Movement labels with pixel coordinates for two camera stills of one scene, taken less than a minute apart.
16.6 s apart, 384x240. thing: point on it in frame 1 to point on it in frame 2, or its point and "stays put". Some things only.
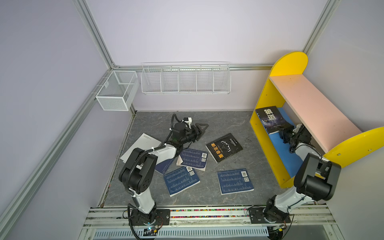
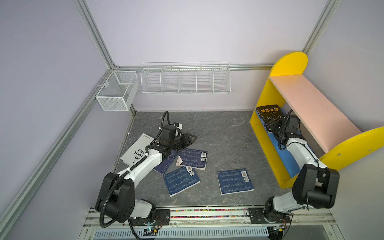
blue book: (180, 180) stays put
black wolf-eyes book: (272, 119) stays put
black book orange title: (224, 147) to (267, 114)
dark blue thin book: (163, 166) stays put
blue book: (194, 159) stays put
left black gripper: (200, 132) to (187, 140)
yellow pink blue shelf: (340, 140) stays put
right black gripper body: (287, 134) to (276, 126)
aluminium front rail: (307, 223) stays put
